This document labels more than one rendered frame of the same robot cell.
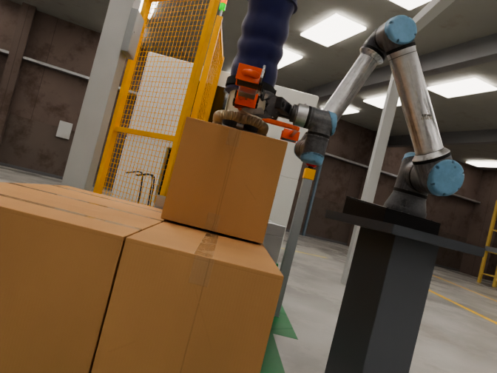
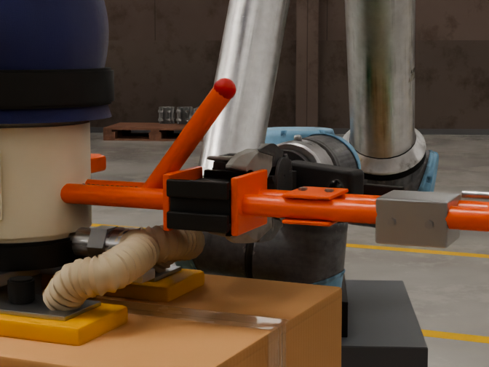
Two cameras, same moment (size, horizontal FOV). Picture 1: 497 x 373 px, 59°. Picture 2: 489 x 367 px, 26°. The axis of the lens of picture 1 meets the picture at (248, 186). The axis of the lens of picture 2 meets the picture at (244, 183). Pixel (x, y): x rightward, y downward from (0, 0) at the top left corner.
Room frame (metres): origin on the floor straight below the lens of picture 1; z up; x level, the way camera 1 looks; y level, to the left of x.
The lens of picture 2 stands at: (1.23, 1.07, 1.24)
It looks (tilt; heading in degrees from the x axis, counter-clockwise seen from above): 7 degrees down; 295
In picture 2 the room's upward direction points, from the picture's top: straight up
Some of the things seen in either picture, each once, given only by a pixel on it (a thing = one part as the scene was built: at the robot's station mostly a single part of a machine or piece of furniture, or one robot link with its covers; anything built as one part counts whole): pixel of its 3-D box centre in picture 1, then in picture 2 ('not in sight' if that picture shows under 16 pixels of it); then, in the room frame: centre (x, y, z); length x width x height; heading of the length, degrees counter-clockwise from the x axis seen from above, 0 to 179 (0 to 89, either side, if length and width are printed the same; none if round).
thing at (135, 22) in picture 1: (132, 35); not in sight; (3.03, 1.05, 1.62); 0.20 x 0.05 x 0.30; 2
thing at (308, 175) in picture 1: (291, 241); not in sight; (2.91, -0.37, 0.50); 0.07 x 0.07 x 1.00; 2
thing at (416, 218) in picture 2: (248, 89); (418, 218); (1.51, 0.09, 1.07); 0.07 x 0.07 x 0.04; 2
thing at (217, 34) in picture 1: (193, 146); not in sight; (4.08, 0.59, 1.05); 1.17 x 0.10 x 2.10; 2
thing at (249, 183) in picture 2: (245, 101); (216, 199); (1.72, 0.09, 1.08); 0.10 x 0.08 x 0.06; 92
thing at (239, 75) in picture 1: (248, 76); not in sight; (1.37, 0.09, 1.08); 0.08 x 0.07 x 0.05; 2
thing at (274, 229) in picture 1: (220, 216); not in sight; (2.32, 0.11, 0.58); 0.70 x 0.03 x 0.06; 92
